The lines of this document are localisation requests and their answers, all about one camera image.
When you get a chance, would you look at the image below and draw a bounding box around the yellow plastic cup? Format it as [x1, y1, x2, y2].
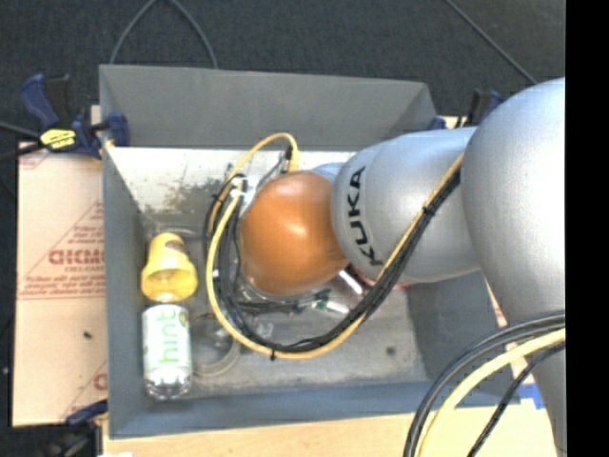
[140, 231, 199, 304]

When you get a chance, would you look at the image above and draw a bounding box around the brown cardboard board, red print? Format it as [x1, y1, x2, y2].
[10, 142, 109, 428]

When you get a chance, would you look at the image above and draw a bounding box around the clear glass cup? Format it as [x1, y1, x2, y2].
[190, 310, 243, 379]

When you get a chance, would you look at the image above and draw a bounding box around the clear plastic bottle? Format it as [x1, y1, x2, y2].
[141, 290, 194, 402]

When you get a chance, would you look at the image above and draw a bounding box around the grey metal bin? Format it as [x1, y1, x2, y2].
[98, 64, 516, 440]

